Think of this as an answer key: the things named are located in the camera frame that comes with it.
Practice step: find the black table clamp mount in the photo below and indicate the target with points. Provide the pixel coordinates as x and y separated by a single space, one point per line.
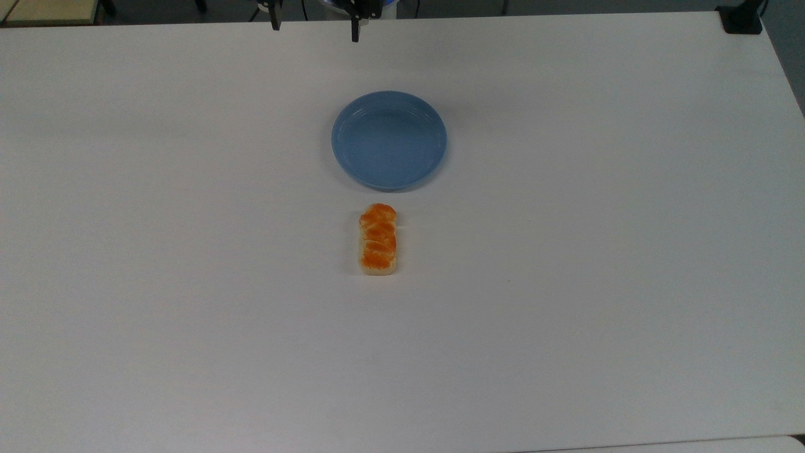
741 19

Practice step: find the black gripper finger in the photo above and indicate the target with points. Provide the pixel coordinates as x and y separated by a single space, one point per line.
275 19
355 28

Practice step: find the blue round plate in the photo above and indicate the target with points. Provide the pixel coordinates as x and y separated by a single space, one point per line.
390 141

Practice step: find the orange braided bread loaf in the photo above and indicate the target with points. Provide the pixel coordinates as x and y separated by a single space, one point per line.
378 242

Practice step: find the light wooden side table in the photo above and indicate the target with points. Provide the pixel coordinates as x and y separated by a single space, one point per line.
50 11

